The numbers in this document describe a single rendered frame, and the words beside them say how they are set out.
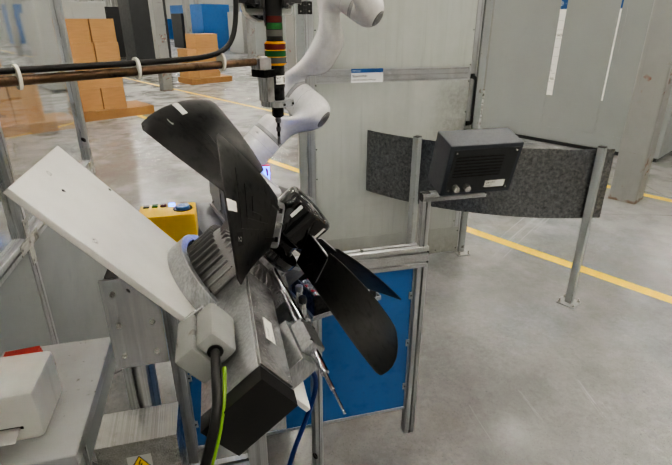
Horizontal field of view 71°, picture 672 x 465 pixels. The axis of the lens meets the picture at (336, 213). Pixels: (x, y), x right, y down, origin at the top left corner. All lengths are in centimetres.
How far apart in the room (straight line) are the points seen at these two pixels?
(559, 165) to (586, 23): 431
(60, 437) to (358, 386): 114
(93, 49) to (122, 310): 824
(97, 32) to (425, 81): 685
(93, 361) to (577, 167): 246
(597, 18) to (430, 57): 410
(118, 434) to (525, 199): 234
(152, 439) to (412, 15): 258
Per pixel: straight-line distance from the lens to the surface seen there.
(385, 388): 200
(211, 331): 75
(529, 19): 730
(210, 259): 98
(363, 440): 215
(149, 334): 102
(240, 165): 76
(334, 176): 304
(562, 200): 293
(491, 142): 160
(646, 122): 505
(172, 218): 144
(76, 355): 131
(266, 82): 100
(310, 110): 168
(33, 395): 108
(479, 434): 225
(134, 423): 112
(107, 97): 923
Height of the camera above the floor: 159
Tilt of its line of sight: 22 degrees down
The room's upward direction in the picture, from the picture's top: straight up
